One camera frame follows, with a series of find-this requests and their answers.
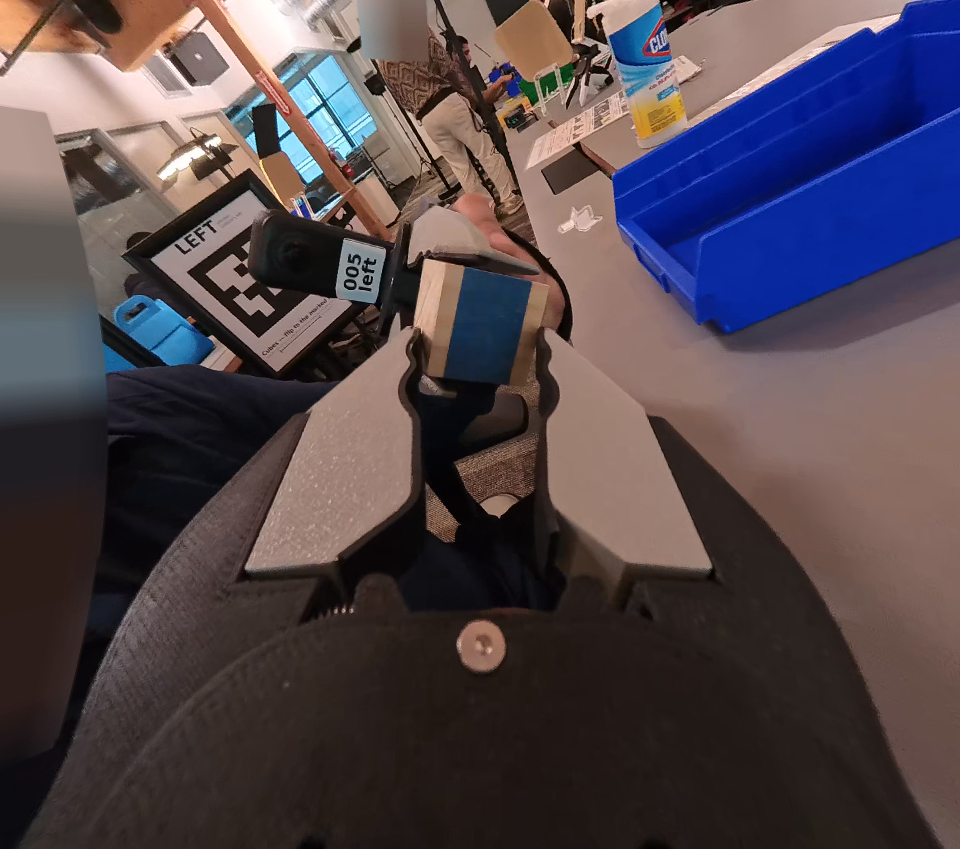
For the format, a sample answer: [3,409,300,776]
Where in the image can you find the large glass window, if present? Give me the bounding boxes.
[273,54,376,183]

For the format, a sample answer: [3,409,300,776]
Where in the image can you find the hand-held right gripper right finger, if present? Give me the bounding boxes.
[528,327,714,610]

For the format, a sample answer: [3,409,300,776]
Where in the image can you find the black and white tool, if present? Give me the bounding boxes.
[566,50,612,108]

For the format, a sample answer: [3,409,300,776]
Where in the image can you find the black speaker box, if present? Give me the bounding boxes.
[166,30,230,87]

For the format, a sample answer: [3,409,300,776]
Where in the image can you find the disinfecting wipes canister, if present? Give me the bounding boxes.
[586,0,690,150]

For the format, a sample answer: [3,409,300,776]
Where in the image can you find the white paper sheets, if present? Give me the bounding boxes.
[697,12,901,115]

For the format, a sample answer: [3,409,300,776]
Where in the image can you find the black framed tag sign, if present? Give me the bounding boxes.
[122,170,365,379]

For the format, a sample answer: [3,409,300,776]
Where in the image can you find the person's left hand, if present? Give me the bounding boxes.
[453,192,565,334]

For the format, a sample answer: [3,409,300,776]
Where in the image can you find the wooden post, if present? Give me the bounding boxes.
[196,0,384,239]

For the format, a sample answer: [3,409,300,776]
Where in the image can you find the blue bag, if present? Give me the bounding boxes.
[112,294,215,370]

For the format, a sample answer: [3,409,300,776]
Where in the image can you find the printed paper sheet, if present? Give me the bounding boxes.
[525,90,629,171]

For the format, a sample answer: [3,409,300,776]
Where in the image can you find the green bin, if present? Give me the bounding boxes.
[517,72,575,115]

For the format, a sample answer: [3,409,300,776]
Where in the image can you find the wooden cube with blue tape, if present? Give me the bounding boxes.
[412,260,550,387]

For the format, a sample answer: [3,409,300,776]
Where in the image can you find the studio light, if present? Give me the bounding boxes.
[156,129,240,183]

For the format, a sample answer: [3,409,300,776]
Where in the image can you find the black flag panel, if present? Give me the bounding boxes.
[251,102,283,157]

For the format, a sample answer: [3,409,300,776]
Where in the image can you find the blue plastic bin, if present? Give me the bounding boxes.
[611,0,960,334]

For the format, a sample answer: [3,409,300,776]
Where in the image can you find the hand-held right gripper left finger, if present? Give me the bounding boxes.
[243,327,429,580]

